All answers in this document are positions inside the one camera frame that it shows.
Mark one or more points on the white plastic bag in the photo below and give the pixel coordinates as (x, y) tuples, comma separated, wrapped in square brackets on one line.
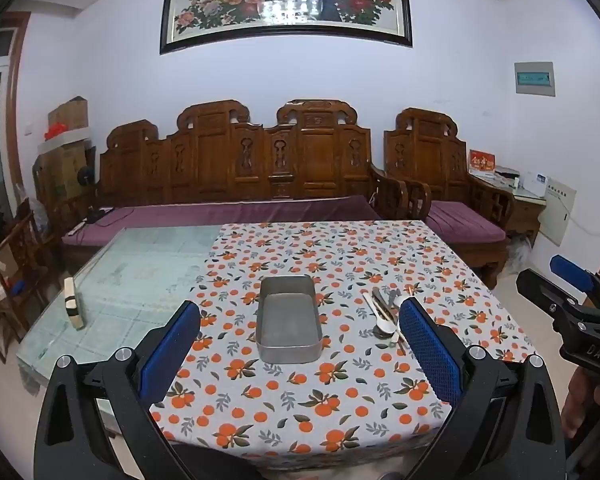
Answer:
[(520, 260)]

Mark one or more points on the large pale cardboard box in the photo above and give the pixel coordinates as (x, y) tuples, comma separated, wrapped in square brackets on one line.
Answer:
[(62, 167)]

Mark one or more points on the wooden side table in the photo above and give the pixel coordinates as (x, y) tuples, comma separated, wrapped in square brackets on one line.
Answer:
[(525, 212)]

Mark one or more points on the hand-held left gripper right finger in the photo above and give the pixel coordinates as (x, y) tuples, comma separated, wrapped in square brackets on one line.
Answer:
[(427, 345)]

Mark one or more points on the red desk calendar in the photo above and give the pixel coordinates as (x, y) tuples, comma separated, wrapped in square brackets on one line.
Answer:
[(481, 161)]

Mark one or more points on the wooden chair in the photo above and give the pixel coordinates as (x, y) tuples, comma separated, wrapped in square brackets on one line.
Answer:
[(20, 270)]

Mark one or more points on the orange fruit print tablecloth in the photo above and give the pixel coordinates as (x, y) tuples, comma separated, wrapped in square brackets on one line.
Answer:
[(290, 245)]

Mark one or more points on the carved wooden sofa bench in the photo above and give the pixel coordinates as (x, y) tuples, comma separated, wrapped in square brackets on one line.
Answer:
[(215, 160)]

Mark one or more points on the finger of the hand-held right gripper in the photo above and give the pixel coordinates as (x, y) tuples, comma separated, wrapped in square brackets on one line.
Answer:
[(570, 270), (540, 290)]

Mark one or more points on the person's right hand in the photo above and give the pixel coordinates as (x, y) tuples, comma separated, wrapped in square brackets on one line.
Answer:
[(580, 405)]

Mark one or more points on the framed floral painting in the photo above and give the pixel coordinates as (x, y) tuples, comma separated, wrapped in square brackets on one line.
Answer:
[(285, 5)]

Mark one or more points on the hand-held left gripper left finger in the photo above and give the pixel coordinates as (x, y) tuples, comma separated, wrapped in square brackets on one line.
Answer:
[(172, 350)]

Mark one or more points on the remote control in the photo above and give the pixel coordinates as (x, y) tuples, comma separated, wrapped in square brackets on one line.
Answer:
[(76, 230)]

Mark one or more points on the steel fork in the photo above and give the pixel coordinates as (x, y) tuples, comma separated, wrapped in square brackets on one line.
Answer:
[(380, 300)]

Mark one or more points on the white box with blue label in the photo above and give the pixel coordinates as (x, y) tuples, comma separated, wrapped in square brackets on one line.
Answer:
[(536, 185)]

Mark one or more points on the brown cardboard box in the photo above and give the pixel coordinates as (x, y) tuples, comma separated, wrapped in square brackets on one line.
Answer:
[(70, 114)]

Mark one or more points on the carved wooden armchair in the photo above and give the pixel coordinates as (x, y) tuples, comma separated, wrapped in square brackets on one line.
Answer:
[(430, 155)]

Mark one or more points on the white block with black band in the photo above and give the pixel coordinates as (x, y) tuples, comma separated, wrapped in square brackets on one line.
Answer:
[(74, 305)]

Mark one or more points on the rectangular metal tray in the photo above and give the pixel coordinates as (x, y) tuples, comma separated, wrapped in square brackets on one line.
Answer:
[(287, 330)]

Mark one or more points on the grey wall electrical box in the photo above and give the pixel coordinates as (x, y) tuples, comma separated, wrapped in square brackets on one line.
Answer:
[(535, 79)]

